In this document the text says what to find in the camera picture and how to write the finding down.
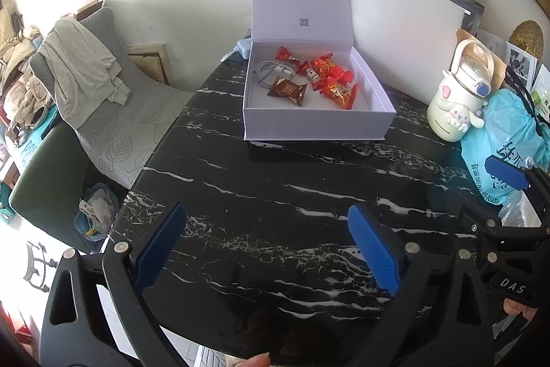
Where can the person's right hand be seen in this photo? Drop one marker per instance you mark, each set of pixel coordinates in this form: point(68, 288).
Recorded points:
point(514, 308)

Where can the red ketchup sachet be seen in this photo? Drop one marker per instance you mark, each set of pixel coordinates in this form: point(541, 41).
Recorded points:
point(307, 70)

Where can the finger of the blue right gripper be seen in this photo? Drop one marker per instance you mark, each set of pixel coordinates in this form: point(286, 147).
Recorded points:
point(513, 176)

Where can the woven round basket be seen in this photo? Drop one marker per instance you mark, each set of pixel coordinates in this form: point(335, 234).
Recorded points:
point(529, 37)

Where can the white plastic bag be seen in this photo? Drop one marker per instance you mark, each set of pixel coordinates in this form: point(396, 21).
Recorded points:
point(518, 212)

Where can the open lavender gift box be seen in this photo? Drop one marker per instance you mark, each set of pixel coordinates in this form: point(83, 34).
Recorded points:
point(308, 29)

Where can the dark red snack packet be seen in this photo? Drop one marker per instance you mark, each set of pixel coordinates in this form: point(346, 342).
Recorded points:
point(286, 88)

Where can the blue plastic bag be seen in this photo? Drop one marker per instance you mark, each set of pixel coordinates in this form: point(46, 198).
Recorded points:
point(510, 133)

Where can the red gold candy packet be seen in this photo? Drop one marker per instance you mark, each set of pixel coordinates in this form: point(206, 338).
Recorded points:
point(342, 95)

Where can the grey cloth on chair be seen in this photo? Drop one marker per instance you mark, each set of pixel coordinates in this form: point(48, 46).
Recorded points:
point(85, 72)

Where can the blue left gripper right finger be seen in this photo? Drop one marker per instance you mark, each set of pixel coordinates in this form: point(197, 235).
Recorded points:
point(381, 249)

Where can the grey armchair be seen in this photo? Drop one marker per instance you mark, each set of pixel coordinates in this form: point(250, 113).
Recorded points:
point(119, 139)

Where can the wooden picture frame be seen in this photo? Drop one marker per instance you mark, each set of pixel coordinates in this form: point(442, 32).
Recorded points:
point(153, 60)

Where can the red ketchup packet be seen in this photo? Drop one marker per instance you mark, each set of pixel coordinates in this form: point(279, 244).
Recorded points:
point(284, 55)

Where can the small red gold packet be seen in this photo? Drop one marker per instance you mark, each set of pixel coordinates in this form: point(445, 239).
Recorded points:
point(323, 65)

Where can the person's left hand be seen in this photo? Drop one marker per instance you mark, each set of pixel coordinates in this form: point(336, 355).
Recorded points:
point(260, 360)

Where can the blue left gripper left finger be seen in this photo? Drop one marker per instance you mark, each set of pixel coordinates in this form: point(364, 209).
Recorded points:
point(151, 258)

